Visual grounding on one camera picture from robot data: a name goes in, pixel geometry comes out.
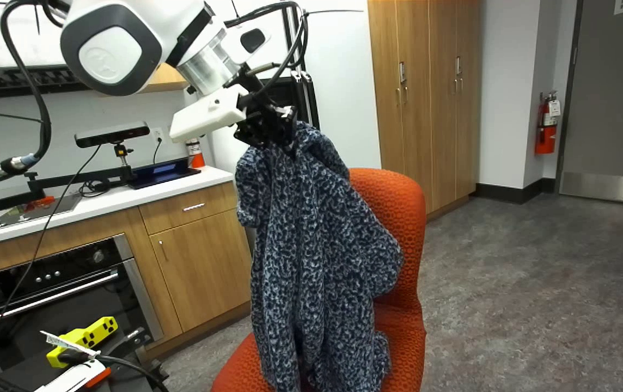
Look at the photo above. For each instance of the black stereo camera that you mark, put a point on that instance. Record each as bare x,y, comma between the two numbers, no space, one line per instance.
112,136

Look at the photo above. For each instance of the grey door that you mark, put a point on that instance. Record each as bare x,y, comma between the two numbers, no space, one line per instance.
612,101

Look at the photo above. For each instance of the black mounting rail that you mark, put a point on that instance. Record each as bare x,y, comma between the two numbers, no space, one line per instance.
51,188

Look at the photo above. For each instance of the black built-in oven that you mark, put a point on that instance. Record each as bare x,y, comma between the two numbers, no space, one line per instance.
56,297

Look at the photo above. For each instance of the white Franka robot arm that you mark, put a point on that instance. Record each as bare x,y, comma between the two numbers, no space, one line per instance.
128,40

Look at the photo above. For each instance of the blue flat device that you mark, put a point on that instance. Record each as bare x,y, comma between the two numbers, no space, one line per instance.
162,174

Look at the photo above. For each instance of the wooden counter cabinet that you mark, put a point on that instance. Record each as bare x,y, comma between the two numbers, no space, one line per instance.
193,254

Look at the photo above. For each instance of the tall wooden cabinet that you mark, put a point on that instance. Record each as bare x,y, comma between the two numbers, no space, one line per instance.
426,94

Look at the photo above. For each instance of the red fire extinguisher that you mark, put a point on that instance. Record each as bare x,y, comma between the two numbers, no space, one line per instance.
544,122

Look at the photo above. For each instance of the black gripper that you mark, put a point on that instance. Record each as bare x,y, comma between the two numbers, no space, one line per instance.
267,122

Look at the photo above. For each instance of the orange fabric chair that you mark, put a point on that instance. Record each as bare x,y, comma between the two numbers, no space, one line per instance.
399,219

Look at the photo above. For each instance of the blue knitted blanket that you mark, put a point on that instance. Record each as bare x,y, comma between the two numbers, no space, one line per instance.
311,269

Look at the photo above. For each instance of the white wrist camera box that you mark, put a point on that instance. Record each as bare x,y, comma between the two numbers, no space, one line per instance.
205,117

